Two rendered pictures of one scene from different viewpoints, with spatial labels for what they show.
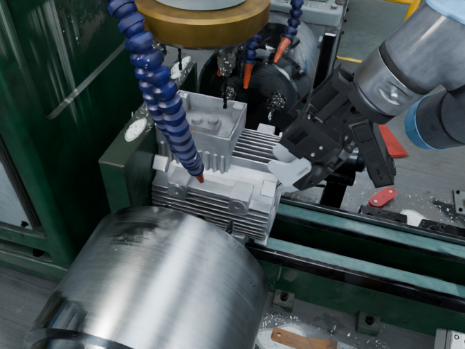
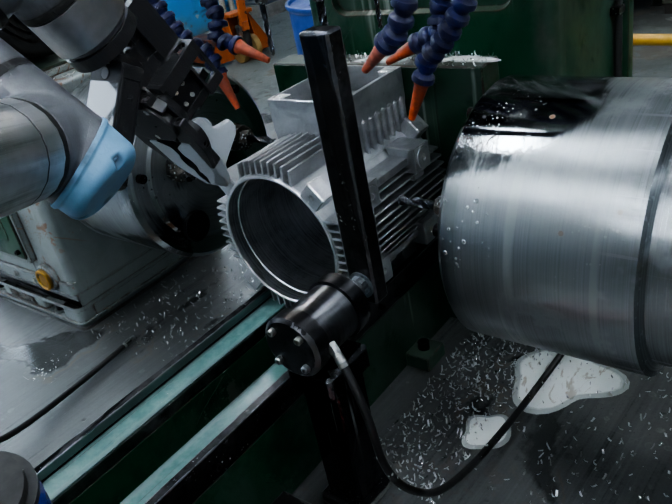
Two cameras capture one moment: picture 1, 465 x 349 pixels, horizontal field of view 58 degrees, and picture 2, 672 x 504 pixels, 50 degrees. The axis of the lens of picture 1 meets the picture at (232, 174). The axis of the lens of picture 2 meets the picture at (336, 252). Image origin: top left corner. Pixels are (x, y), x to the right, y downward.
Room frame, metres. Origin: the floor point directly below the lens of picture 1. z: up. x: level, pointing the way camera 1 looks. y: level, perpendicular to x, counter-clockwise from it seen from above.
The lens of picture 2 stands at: (0.89, -0.66, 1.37)
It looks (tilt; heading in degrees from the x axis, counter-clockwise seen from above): 29 degrees down; 119
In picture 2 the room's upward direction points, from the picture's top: 12 degrees counter-clockwise
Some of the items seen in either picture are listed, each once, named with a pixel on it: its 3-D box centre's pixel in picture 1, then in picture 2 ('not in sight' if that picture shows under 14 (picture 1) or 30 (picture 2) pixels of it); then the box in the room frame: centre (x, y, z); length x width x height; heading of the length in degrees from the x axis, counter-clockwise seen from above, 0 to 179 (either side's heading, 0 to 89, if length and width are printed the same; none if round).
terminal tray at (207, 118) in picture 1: (203, 131); (340, 113); (0.54, 0.05, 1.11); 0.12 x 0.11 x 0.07; 76
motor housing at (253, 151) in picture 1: (224, 177); (334, 201); (0.53, 0.01, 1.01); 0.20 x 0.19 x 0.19; 76
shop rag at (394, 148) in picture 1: (376, 139); not in sight; (0.92, -0.40, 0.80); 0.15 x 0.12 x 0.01; 14
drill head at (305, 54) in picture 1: (266, 72); (627, 223); (0.85, -0.06, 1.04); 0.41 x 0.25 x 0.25; 166
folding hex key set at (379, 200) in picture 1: (382, 199); not in sight; (0.69, -0.36, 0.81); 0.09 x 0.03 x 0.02; 129
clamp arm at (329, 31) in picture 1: (317, 98); (346, 176); (0.63, -0.14, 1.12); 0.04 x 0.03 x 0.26; 76
